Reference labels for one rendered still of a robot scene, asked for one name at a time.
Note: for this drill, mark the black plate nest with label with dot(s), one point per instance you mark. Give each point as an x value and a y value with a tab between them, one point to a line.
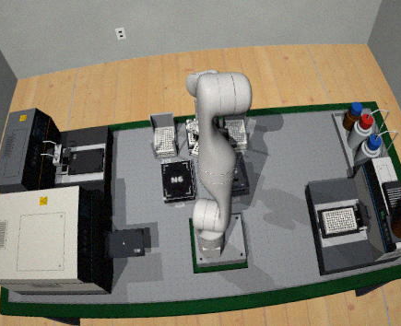
177	181

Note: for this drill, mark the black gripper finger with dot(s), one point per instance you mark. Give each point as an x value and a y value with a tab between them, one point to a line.
195	135
225	133

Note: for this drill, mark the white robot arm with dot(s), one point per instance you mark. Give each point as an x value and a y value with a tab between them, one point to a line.
216	95

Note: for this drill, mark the blue bottle cap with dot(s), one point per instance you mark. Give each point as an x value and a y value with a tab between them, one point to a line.
374	144
356	108

